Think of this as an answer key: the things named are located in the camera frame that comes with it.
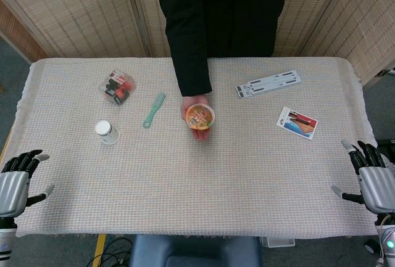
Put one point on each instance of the white paper cup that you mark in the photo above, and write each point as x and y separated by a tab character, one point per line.
106	132

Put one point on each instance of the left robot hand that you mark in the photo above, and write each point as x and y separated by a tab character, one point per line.
12	187

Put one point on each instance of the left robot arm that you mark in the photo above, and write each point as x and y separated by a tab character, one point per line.
6	239

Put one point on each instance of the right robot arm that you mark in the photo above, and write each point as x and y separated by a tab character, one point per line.
385	236

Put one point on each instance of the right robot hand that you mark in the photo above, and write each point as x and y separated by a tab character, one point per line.
375	187

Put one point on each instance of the person's black sleeved forearm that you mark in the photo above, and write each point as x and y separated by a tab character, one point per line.
189	42

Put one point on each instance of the black caster wheel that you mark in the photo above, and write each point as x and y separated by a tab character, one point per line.
371	245

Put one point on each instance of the woven beige tablecloth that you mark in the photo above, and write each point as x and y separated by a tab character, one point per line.
191	174

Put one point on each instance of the blue padded robot base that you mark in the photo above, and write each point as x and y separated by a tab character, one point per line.
194	251

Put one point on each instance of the clear bag of snacks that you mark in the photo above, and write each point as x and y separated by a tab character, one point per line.
118	87

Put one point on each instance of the white box under table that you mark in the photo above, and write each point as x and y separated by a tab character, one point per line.
277	241

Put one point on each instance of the person's black clothed torso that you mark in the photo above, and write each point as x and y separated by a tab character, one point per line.
243	11

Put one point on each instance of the orange instant noodle cup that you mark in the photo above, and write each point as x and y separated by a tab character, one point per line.
200	116

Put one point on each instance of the person's bare hand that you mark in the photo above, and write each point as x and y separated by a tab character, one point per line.
200	134

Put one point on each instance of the woven bamboo folding screen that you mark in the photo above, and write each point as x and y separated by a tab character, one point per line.
77	11

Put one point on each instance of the colourful printed card pack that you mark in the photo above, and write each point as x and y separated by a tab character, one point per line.
297	122

